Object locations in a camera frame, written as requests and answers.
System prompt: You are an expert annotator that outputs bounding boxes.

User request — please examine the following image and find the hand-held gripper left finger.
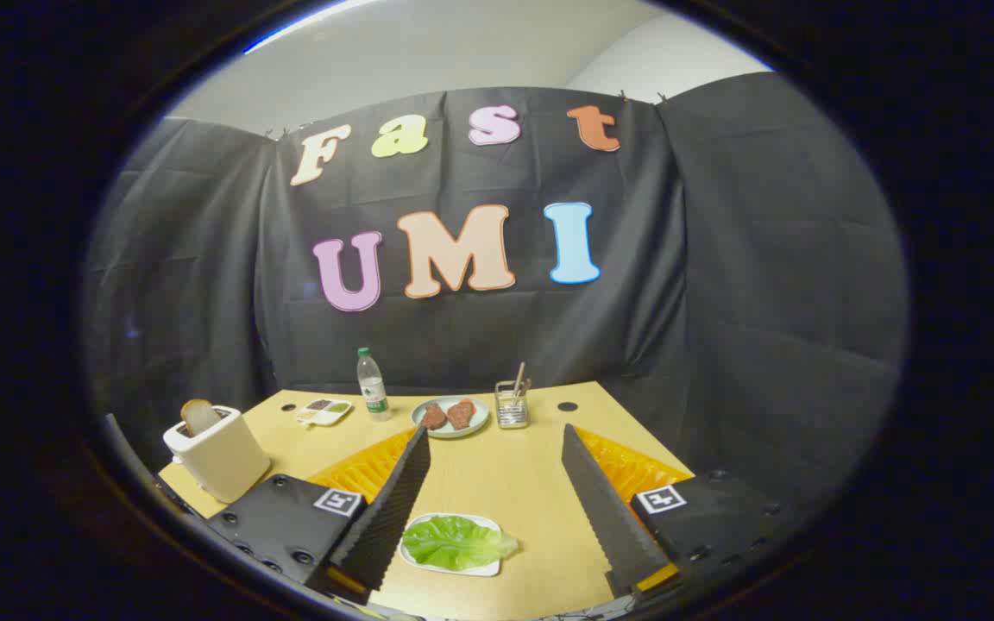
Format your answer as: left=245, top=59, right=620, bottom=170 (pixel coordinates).
left=204, top=425, right=431, bottom=605

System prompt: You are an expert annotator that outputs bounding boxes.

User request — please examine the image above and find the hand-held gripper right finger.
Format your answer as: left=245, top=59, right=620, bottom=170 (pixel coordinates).
left=561, top=423, right=804, bottom=600

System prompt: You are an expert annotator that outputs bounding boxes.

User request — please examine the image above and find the green lettuce leaf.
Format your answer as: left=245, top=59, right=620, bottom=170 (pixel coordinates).
left=401, top=515, right=519, bottom=570

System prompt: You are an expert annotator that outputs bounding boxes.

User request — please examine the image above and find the toasted brown bread slice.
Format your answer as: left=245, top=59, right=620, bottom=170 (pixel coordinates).
left=180, top=398, right=223, bottom=437

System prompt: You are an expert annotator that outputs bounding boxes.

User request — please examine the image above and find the white square plate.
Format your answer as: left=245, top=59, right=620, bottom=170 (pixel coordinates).
left=399, top=513, right=504, bottom=577

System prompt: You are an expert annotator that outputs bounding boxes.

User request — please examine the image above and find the white divided condiment dish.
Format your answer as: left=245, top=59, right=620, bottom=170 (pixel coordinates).
left=295, top=398, right=354, bottom=429

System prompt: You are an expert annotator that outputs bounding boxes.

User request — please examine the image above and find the clear plastic water bottle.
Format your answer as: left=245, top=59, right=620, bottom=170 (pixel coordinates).
left=355, top=347, right=393, bottom=422

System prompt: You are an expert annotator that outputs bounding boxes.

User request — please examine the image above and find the pale green round plate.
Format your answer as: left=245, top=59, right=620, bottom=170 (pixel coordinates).
left=411, top=396, right=491, bottom=440

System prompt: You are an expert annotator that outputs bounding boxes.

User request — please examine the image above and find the metal mesh utensil holder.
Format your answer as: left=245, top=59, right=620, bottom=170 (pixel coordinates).
left=494, top=380, right=532, bottom=430

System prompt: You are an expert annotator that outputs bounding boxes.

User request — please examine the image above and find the cream toaster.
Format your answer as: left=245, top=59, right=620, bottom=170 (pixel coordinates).
left=162, top=405, right=272, bottom=505

